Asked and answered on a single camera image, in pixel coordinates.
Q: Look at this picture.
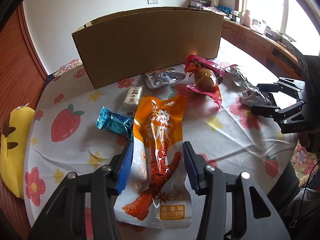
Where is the pink squid snack packet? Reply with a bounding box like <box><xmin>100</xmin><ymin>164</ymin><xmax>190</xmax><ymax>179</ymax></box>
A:
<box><xmin>184</xmin><ymin>55</ymin><xmax>225</xmax><ymax>108</ymax></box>

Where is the orange chicken feet snack bag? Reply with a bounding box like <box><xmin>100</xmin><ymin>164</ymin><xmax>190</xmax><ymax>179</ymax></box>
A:
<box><xmin>114</xmin><ymin>95</ymin><xmax>192</xmax><ymax>229</ymax></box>

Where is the blue foil candy packet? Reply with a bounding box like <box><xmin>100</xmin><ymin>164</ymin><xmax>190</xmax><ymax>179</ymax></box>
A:
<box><xmin>95</xmin><ymin>106</ymin><xmax>133</xmax><ymax>140</ymax></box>

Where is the wooden window cabinet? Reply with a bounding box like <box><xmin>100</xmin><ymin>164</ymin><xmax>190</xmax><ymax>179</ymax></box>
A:
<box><xmin>221</xmin><ymin>20</ymin><xmax>303</xmax><ymax>80</ymax></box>

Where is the floral bed quilt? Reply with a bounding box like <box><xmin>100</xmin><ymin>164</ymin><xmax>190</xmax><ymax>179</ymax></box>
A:
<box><xmin>53</xmin><ymin>58</ymin><xmax>318</xmax><ymax>188</ymax></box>

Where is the pink bottle on cabinet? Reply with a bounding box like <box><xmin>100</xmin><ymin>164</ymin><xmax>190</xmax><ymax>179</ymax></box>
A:
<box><xmin>242</xmin><ymin>10</ymin><xmax>252</xmax><ymax>28</ymax></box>

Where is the yellow banana plush toy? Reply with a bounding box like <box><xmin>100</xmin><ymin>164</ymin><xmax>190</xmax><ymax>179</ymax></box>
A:
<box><xmin>1</xmin><ymin>105</ymin><xmax>35</xmax><ymax>198</ymax></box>

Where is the fruit print table cloth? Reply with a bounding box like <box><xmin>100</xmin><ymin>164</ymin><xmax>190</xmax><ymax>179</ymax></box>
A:
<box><xmin>23</xmin><ymin>37</ymin><xmax>303</xmax><ymax>240</ymax></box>

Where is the small silver snack packet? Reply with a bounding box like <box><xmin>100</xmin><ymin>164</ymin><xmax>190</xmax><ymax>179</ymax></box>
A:
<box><xmin>144</xmin><ymin>68</ymin><xmax>185</xmax><ymax>89</ymax></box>

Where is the small white snack packet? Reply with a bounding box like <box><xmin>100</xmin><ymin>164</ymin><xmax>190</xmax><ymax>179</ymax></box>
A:
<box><xmin>118</xmin><ymin>86</ymin><xmax>144</xmax><ymax>118</ymax></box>

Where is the wooden slatted wardrobe door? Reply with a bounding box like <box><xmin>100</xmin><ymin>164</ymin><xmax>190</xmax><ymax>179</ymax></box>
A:
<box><xmin>1</xmin><ymin>4</ymin><xmax>48</xmax><ymax>120</ymax></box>

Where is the brown cardboard box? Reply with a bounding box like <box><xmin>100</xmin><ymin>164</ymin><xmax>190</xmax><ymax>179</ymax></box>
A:
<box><xmin>72</xmin><ymin>7</ymin><xmax>223</xmax><ymax>89</ymax></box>

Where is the white wall switch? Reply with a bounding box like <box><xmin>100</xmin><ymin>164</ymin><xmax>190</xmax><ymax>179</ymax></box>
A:
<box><xmin>148</xmin><ymin>0</ymin><xmax>158</xmax><ymax>4</ymax></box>

